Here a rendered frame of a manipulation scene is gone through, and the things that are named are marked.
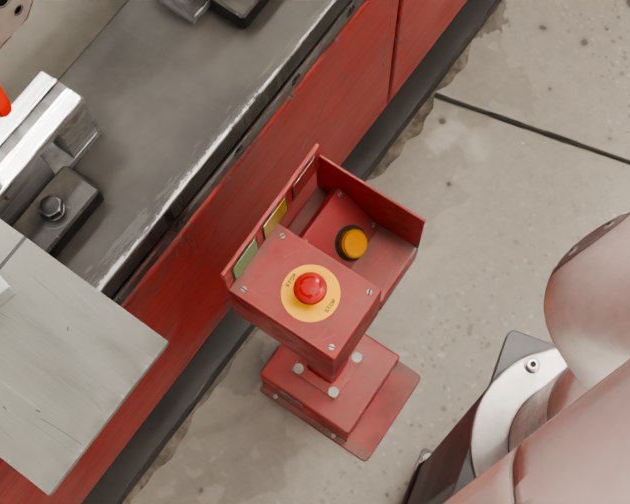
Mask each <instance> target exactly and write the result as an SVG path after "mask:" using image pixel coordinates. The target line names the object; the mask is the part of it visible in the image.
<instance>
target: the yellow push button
mask: <svg viewBox="0 0 630 504"><path fill-rule="evenodd" d="M367 244H368V242H367V237H366V235H365V234H364V233H363V232H362V231H361V230H359V229H347V230H345V231H344V232H343V233H342V234H341V236H340V238H339V249H340V251H341V253H342V254H343V255H344V256H346V257H348V258H359V257H361V256H362V255H363V254H364V253H365V251H366V249H367Z"/></svg>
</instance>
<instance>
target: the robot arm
mask: <svg viewBox="0 0 630 504"><path fill-rule="evenodd" d="M543 311H544V317H545V322H546V326H547V329H548V332H549V334H550V337H551V339H552V341H553V343H554V345H555V347H556V348H557V349H549V350H545V351H541V352H537V353H534V354H531V355H529V356H527V357H525V358H522V359H520V360H518V361H517V362H515V363H514V364H512V365H511V366H509V367H508V368H506V369H505V370H504V371H503V372H502V373H501V374H500V375H499V376H498V377H497V378H496V379H495V380H494V381H493V382H492V383H491V385H490V386H489V388H488V389H487V390H486V392H485V393H484V395H483V396H482V398H481V400H480V402H479V405H478V407H477V409H476V411H475V414H474V418H473V422H472V426H471V431H470V446H469V448H470V458H471V466H472V470H473V473H474V477H475V479H474V480H473V481H471V482H470V483H469V484H468V485H466V486H465V487H464V488H462V489H461V490H460V491H458V492H457V493H456V494H455V495H453V496H452V497H451V498H449V499H448V500H447V501H445V502H444V503H443V504H630V212H629V211H627V212H624V213H621V214H619V215H618V217H616V218H614V219H612V220H610V221H608V222H606V223H605V224H603V225H601V226H600V227H598V228H597V229H595V230H594V231H592V232H591V233H589V234H588V235H586V236H585V237H584V238H582V239H581V240H580V241H579V242H578V243H576V244H575V245H574V246H573V247H572V248H571V249H570V250H569V251H568V252H567V253H566V254H565V255H564V256H563V257H562V258H561V260H560V261H558V262H557V263H556V264H555V266H554V268H553V269H552V274H551V276H550V278H549V281H548V283H547V286H546V289H545V294H544V302H543Z"/></svg>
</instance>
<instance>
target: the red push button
mask: <svg viewBox="0 0 630 504"><path fill-rule="evenodd" d="M326 293H327V284H326V281H325V280H324V278H323V277H322V276H320V275H319V274H317V273H314V272H307V273H304V274H302V275H300V276H299V277H298V278H297V279H296V281H295V283H294V294H295V296H296V298H297V299H298V300H299V301H300V302H302V303H304V304H307V305H313V304H317V303H319V302H320V301H322V300H323V299H324V297H325V296H326Z"/></svg>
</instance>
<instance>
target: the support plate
mask: <svg viewBox="0 0 630 504"><path fill-rule="evenodd" d="M23 237H24V236H23V235H22V234H21V233H19V232H18V231H17V230H15V229H14V228H12V227H11V226H10V225H8V224H7V223H6V222H4V221H3V220H1V219H0V264H1V263H2V261H3V260H4V259H5V258H6V257H7V256H8V254H9V253H10V252H11V251H12V250H13V248H14V247H15V246H16V245H17V244H18V243H19V241H20V240H21V239H22V238H23ZM0 276H1V277H2V278H3V279H4V280H5V281H6V282H7V284H8V285H9V286H10V287H11V288H12V289H13V290H14V291H15V292H16V294H15V295H14V296H13V297H12V298H11V299H9V300H8V301H7V302H6V303H5V304H4V305H3V306H1V307H0V458H2V459H3V460H4V461H5V462H7V463H8V464H9V465H11V466H12V467H13V468H14V469H16V470H17V471H18V472H19V473H21V474H22V475H23V476H24V477H26V478H27V479H28V480H30V481H31V482H32V483H33V484H35V485H36V486H37V487H38V488H40V489H41V490H42V491H43V492H45V493H46V494H47V495H50V496H51V495H52V494H53V493H54V492H55V490H56V489H57V488H58V487H59V485H60V484H61V483H62V481H63V480H64V479H65V478H66V476H67V475H68V474H69V472H70V471H71V470H72V469H73V467H74V466H75V465H76V463H77V462H78V461H79V460H80V458H81V457H82V456H83V454H84V453H85V452H86V451H87V449H88V448H89V447H90V445H91V444H92V443H93V442H94V440H95V439H96V438H97V436H98V435H99V434H100V433H101V431H102V430H103V429H104V427H105V426H106V425H107V423H108V422H109V421H110V420H111V418H112V417H113V416H114V414H115V413H116V412H117V411H118V409H119V408H120V407H121V405H122V404H123V403H124V402H125V400H126V399H127V398H128V396H129V395H130V394H131V393H132V391H133V390H134V389H135V387H136V386H137V385H138V384H139V382H140V381H141V380H142V378H143V377H144V376H145V375H146V373H147V372H148V371H149V369H150V368H151V367H152V366H153V364H154V363H155V362H156V360H157V359H158V358H159V357H160V355H161V354H162V353H163V351H164V350H165V349H166V348H167V346H168V345H169V342H168V341H167V340H166V339H165V338H163V337H162V336H160V335H159V334H158V333H156V332H155V331H154V330H152V329H151V328H150V327H148V326H147V325H145V324H144V323H143V322H141V321H140V320H139V319H137V318H136V317H134V316H133V315H132V314H130V313H129V312H128V311H126V310H125V309H123V308H122V307H121V306H119V305H118V304H117V303H115V302H114V301H113V300H111V299H110V298H108V297H107V296H106V295H104V294H103V293H102V292H100V291H99V290H97V289H96V288H95V287H93V286H92V285H91V284H89V283H88V282H86V281H85V280H84V279H82V278H81V277H80V276H78V275H77V274H75V273H74V272H73V271H71V270H70V269H69V268H67V267H66V266H65V265H63V264H62V263H60V262H59V261H58V260H56V259H55V258H54V257H52V256H51V255H49V254H48V253H47V252H45V251H44V250H43V249H41V248H40V247H38V246H37V245H36V244H34V243H33V242H32V241H30V240H29V239H26V240H25V241H24V242H23V244H22V245H21V246H20V247H19V248H18V250H17V251H16V252H15V253H14V254H13V255H12V257H11V258H10V259H9V260H8V261H7V263H6V264H5V265H4V266H3V267H2V269H1V270H0Z"/></svg>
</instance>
